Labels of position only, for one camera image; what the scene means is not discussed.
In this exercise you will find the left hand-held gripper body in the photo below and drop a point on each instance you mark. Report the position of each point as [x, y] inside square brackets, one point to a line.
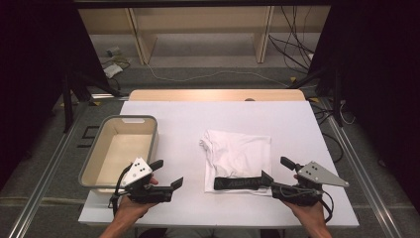
[138, 172]

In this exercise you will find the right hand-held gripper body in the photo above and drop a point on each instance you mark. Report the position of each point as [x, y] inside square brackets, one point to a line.
[317, 174]

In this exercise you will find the grey plastic basket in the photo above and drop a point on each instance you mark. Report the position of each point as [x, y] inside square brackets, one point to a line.
[114, 155]

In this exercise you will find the white garment with black waistband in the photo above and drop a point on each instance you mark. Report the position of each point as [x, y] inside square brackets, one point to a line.
[237, 155]

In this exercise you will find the person's left hand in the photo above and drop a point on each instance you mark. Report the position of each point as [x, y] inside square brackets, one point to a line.
[130, 209]

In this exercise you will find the person's right hand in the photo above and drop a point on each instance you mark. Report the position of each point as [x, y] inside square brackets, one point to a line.
[310, 214]

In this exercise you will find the black metal stand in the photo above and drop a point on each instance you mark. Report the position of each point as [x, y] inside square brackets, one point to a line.
[336, 99]
[67, 102]

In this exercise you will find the white power adapter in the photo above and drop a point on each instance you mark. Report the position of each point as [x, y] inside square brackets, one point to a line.
[112, 70]

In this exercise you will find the black curtain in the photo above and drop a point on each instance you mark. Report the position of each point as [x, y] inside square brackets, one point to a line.
[379, 82]
[33, 82]

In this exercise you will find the small grey floor device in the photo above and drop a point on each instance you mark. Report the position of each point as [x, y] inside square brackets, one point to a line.
[113, 51]

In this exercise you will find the aluminium floor rail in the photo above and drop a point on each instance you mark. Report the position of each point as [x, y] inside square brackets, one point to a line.
[363, 172]
[43, 181]

